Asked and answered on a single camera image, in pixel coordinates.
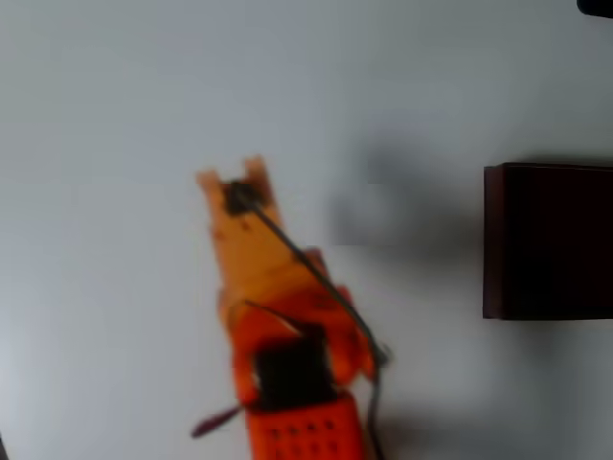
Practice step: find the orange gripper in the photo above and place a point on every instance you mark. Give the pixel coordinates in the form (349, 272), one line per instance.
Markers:
(241, 240)

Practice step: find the dark brown box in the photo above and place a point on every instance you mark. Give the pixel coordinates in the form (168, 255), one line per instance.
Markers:
(551, 239)

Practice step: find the black object at picture edge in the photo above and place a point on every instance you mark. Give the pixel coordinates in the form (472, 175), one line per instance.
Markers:
(598, 7)

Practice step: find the light orange camera mount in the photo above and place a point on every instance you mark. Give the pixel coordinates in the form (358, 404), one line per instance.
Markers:
(249, 254)

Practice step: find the small black camera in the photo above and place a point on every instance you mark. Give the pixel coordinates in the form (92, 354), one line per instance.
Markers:
(239, 196)

